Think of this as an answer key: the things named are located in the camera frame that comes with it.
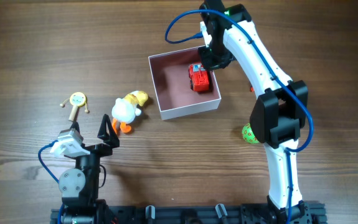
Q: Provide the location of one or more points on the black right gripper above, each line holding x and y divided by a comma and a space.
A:
215, 59

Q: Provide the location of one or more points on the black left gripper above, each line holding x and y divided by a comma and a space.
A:
94, 149

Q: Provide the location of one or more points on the red toy fire truck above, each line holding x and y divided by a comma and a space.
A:
199, 77

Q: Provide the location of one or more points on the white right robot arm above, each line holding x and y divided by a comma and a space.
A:
280, 119

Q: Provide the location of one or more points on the yellow wooden rattle drum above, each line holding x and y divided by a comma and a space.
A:
77, 100

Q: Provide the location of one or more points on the white plush duck yellow hat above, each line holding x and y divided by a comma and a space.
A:
126, 109

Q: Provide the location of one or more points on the pink cardboard box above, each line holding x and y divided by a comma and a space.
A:
172, 85

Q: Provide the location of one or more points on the green numbered ball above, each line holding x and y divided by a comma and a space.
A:
248, 135

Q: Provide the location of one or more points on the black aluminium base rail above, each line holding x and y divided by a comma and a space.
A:
244, 213

